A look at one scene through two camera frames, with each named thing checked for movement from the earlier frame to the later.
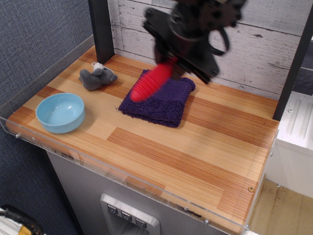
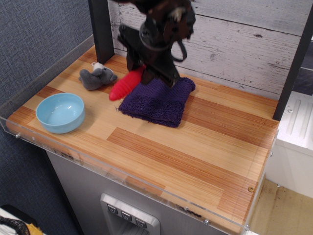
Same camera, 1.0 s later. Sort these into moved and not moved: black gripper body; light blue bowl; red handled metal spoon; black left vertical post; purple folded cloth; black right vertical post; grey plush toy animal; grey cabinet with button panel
Moved: red handled metal spoon; black gripper body
Not moved: black left vertical post; grey plush toy animal; grey cabinet with button panel; purple folded cloth; light blue bowl; black right vertical post
